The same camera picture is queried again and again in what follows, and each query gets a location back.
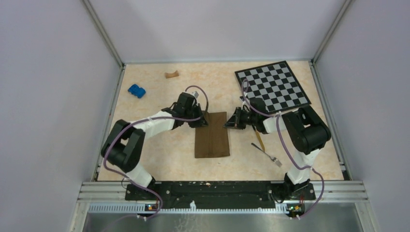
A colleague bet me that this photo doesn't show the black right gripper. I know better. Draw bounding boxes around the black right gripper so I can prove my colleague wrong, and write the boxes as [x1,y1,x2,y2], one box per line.
[223,107,258,130]

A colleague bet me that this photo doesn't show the brown fabric napkin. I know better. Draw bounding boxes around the brown fabric napkin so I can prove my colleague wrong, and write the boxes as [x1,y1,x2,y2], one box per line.
[194,112,230,159]

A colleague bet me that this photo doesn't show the green wooden handled knife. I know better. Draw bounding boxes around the green wooden handled knife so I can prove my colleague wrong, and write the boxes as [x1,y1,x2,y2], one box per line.
[252,126,265,152]

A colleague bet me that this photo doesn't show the silver metal fork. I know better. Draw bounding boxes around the silver metal fork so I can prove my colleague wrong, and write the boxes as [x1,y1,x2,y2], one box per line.
[251,143,282,167]

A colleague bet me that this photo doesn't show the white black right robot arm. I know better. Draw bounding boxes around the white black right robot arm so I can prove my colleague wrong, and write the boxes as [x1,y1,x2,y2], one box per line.
[224,98,331,199]

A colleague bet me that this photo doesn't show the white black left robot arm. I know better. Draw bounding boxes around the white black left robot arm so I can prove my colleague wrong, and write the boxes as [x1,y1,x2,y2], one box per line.
[101,91,208,200]

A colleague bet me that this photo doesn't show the small wooden arch block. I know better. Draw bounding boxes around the small wooden arch block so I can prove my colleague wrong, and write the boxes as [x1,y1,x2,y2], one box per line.
[164,71,179,79]

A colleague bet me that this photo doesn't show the black white checkerboard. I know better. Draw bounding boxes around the black white checkerboard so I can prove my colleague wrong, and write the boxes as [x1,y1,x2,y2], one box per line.
[234,61,311,114]

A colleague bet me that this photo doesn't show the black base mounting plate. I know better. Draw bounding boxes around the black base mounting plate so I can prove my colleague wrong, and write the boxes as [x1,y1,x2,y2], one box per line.
[125,181,316,209]

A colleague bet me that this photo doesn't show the blue toy car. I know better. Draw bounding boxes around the blue toy car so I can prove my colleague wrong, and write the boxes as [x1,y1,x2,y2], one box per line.
[128,84,146,99]

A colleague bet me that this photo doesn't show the aluminium frame rail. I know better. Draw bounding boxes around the aluminium frame rail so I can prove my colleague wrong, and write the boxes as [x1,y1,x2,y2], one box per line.
[77,181,368,215]

